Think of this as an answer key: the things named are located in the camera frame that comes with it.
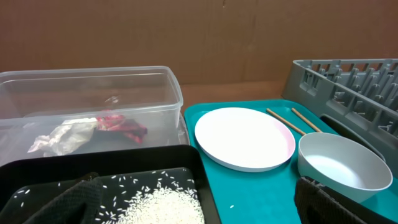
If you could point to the right wooden chopstick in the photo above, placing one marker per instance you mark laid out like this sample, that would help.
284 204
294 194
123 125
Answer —
307 121

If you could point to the large white plate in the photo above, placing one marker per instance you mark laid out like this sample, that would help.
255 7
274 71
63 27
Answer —
244 139

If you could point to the white napkin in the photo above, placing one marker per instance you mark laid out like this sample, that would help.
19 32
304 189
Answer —
66 138

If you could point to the red snack wrapper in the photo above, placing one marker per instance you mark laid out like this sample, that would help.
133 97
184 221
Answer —
119 124

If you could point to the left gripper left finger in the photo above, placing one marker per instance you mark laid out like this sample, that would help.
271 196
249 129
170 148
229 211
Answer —
77 205

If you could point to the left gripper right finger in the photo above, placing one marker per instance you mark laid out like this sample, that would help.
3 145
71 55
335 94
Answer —
319 204

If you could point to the black plastic tray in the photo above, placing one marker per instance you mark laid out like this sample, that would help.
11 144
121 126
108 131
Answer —
17 174

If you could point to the teal serving tray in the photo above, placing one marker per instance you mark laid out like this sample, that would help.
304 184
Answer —
264 197

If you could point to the left wooden chopstick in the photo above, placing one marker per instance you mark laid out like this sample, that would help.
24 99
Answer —
287 123

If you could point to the wooden chopstick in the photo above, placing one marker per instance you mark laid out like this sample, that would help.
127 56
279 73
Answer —
307 121
287 123

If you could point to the white rice pile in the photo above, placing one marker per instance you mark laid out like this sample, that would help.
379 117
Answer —
156 196

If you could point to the clear plastic bin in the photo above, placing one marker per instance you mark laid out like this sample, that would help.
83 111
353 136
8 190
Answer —
34 103

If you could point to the grey bowl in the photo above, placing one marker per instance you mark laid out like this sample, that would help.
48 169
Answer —
343 165

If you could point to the grey dishwasher rack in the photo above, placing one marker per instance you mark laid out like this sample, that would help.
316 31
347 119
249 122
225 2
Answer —
358 94

